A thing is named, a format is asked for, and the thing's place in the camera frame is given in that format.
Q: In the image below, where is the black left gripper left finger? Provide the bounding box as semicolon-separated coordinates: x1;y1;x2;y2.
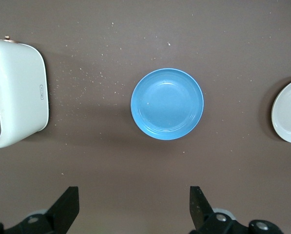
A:
0;186;80;234

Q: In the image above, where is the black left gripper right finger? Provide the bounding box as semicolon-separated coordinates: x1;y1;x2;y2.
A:
190;186;282;234

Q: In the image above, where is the blue plate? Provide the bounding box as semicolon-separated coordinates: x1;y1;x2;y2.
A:
130;68;205;141

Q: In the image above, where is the beige plate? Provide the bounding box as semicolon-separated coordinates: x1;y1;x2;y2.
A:
271;77;291;144

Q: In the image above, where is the white two-slot toaster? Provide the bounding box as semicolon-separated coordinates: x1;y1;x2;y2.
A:
0;36;50;150

